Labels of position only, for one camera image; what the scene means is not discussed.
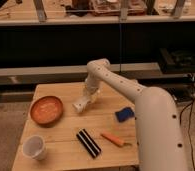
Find orange ceramic bowl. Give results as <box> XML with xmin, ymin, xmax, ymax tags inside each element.
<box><xmin>30</xmin><ymin>96</ymin><xmax>64</xmax><ymax>125</ymax></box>

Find black box on right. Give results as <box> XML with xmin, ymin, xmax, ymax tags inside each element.
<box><xmin>158</xmin><ymin>48</ymin><xmax>195</xmax><ymax>73</ymax></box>

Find metal shelf rack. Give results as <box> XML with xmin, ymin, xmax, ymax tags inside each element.
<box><xmin>0</xmin><ymin>0</ymin><xmax>195</xmax><ymax>86</ymax></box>

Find white plastic bottle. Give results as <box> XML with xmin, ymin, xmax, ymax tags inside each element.
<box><xmin>73</xmin><ymin>96</ymin><xmax>96</xmax><ymax>113</ymax></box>

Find cluttered tray on shelf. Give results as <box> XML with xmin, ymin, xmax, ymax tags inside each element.
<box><xmin>89</xmin><ymin>0</ymin><xmax>147</xmax><ymax>16</ymax></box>

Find orange handled tool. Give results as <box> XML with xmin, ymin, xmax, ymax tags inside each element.
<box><xmin>101</xmin><ymin>133</ymin><xmax>131</xmax><ymax>147</ymax></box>

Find black striped rectangular box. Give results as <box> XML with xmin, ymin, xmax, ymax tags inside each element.
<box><xmin>76</xmin><ymin>129</ymin><xmax>102</xmax><ymax>158</ymax></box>

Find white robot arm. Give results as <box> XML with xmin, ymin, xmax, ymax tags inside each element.
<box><xmin>85</xmin><ymin>59</ymin><xmax>189</xmax><ymax>171</ymax></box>

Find blue sponge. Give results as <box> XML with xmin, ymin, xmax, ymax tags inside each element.
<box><xmin>115</xmin><ymin>107</ymin><xmax>134</xmax><ymax>122</ymax></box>

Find wooden table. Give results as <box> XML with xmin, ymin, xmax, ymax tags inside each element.
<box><xmin>12</xmin><ymin>83</ymin><xmax>139</xmax><ymax>171</ymax></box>

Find translucent plastic cup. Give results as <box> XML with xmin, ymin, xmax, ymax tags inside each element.
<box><xmin>22</xmin><ymin>135</ymin><xmax>46</xmax><ymax>161</ymax></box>

